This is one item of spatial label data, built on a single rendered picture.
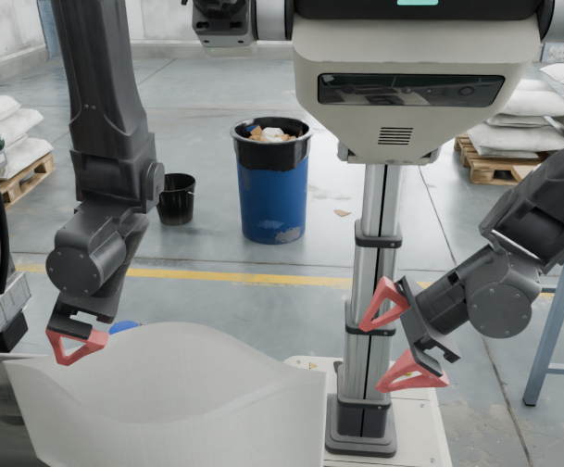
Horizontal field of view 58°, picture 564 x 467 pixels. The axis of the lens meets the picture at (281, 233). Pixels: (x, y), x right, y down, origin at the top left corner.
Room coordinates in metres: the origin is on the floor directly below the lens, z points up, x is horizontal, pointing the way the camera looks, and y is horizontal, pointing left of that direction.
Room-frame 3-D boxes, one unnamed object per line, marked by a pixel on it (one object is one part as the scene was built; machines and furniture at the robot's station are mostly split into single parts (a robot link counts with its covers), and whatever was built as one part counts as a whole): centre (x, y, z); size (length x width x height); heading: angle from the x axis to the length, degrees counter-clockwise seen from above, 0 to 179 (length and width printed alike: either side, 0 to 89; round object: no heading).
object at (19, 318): (0.68, 0.47, 0.98); 0.09 x 0.05 x 0.05; 174
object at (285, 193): (2.81, 0.05, 0.32); 0.51 x 0.48 x 0.65; 174
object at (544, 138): (3.60, -1.73, 0.33); 0.66 x 0.43 x 0.13; 84
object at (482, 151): (3.86, -1.72, 0.20); 0.66 x 0.42 x 0.13; 171
